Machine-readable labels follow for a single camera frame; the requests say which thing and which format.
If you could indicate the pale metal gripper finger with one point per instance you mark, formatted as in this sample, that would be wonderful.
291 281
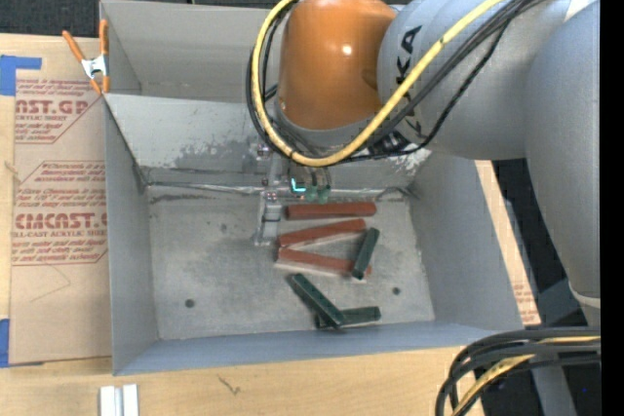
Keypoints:
268 221
274 170

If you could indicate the red-brown flat block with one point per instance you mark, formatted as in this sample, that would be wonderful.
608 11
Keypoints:
331 210
317 262
322 233

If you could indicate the grey metal bin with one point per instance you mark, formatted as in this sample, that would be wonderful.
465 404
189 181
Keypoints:
219 258

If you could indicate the dark green flat block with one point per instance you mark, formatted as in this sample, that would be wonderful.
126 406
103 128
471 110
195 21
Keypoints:
365 253
314 299
363 314

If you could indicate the brown cardboard board, red print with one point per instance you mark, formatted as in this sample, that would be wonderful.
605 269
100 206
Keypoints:
53 209

